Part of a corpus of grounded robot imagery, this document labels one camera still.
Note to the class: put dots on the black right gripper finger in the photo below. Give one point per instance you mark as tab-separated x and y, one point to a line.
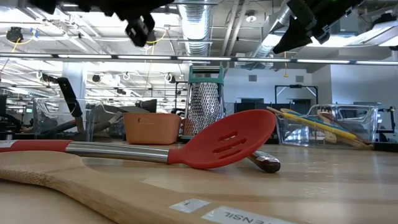
292	40

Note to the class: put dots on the oval slotted wooden spoon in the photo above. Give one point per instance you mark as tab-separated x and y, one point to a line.
287	110

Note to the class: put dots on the wooden slotted spatula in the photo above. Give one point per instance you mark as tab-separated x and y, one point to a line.
273	110

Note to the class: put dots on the wooden fork spoon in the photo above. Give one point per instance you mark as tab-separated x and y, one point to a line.
325	109

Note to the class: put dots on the yellow silicone spoon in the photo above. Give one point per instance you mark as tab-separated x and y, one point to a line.
317	126

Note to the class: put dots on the large black wide spatula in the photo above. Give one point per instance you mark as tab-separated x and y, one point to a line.
70	96

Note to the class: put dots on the small brown wooden spoon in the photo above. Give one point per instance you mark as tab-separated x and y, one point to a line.
351	132

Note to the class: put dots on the black square-head spatula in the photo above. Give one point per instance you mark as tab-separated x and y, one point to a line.
133	109

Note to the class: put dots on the red slotted spoon steel shank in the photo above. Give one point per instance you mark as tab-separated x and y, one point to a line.
236	140

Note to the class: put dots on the dark wooden spoon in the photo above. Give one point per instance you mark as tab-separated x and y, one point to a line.
267	163

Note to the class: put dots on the large labelled wooden spoon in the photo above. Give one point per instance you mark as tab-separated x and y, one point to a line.
93	186

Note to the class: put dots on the white support column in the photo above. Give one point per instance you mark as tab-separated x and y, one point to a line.
77	71

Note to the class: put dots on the long ceiling light strip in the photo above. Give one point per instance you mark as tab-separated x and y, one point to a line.
202	58

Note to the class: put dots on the clear plastic bin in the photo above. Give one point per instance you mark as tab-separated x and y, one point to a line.
49	112
357	121

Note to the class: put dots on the teal steel box grater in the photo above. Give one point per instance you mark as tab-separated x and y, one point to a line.
205	105

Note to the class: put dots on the black room monitor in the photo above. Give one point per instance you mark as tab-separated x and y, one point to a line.
150	104

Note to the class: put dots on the orange plastic bin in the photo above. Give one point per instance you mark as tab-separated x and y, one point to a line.
152	127

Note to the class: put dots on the slanted silver ventilation duct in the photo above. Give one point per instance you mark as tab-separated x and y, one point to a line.
273	18

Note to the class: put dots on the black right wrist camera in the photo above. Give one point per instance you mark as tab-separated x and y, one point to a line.
301	12

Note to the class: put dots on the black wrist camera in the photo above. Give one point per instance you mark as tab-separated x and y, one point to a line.
301	12
140	29

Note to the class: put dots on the black room rig frame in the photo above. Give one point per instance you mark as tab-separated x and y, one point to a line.
295	86

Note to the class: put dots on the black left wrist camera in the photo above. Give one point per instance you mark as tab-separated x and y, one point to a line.
140	29

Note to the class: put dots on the wide silver ventilation duct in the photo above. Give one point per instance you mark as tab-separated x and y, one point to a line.
196	28

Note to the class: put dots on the silver metal post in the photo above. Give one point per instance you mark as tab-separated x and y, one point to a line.
8	137

